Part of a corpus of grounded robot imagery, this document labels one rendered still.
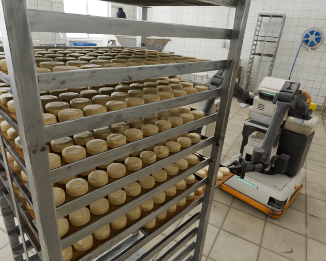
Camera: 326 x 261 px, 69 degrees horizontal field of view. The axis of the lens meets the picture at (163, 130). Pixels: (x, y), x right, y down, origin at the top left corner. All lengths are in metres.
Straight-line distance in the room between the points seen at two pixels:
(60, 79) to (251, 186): 1.94
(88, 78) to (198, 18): 6.16
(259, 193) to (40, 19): 2.02
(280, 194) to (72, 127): 1.88
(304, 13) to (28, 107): 5.93
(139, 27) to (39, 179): 0.34
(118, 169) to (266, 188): 1.67
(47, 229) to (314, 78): 5.95
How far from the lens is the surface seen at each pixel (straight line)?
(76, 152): 0.55
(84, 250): 0.73
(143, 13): 1.09
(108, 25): 0.48
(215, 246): 1.93
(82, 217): 0.65
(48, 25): 0.43
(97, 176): 0.63
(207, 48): 6.45
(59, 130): 0.47
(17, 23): 0.38
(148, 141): 0.61
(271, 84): 1.93
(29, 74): 0.39
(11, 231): 1.09
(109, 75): 0.49
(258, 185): 2.18
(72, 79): 0.45
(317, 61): 6.11
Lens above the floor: 1.41
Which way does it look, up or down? 23 degrees down
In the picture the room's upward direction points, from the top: 4 degrees clockwise
